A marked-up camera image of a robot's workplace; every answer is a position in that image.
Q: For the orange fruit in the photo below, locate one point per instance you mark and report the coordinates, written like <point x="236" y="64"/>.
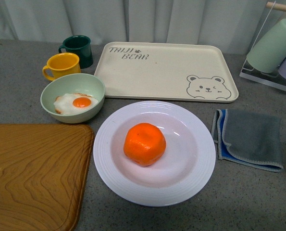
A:
<point x="144" y="144"/>

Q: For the white ribbed plate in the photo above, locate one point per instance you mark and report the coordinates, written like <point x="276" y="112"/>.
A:
<point x="183" y="170"/>

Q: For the light green bowl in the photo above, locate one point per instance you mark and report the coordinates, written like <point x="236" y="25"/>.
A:
<point x="73" y="83"/>

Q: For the cream bear serving tray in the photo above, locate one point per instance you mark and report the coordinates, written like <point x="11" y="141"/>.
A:
<point x="163" y="71"/>

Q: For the fake fried egg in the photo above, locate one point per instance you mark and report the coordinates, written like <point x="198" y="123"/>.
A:
<point x="74" y="103"/>

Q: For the yellow mug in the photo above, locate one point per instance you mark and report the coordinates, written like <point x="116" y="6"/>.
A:
<point x="60" y="65"/>

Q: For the dark green mug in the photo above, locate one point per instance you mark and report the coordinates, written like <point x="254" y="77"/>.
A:
<point x="79" y="45"/>

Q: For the grey blue microfiber cloth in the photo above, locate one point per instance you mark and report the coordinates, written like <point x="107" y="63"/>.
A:
<point x="248" y="138"/>

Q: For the wooden cutting board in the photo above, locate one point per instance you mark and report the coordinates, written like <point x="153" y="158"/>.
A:
<point x="43" y="172"/>

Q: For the green tumbler cup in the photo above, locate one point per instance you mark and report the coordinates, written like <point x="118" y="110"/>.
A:
<point x="270" y="50"/>

